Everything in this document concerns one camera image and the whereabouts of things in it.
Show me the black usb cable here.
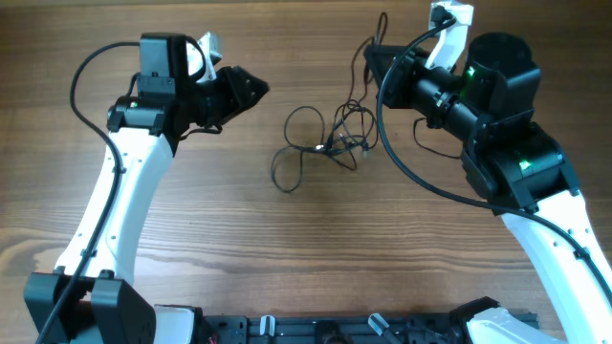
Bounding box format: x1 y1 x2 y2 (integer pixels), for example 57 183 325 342
270 105 336 194
315 99 380 171

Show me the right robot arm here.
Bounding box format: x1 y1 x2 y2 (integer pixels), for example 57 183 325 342
364 32 611 343

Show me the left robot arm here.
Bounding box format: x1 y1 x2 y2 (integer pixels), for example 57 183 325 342
24 32 269 343

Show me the right camera cable black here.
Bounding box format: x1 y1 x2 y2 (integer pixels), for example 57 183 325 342
376 7 611 296

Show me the camera cable black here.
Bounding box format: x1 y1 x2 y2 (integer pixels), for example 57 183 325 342
376 7 611 296
35 40 142 344

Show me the left camera cable black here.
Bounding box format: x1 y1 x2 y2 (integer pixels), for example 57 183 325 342
35 40 142 344

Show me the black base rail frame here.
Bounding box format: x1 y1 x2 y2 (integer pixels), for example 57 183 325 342
199 312 472 344

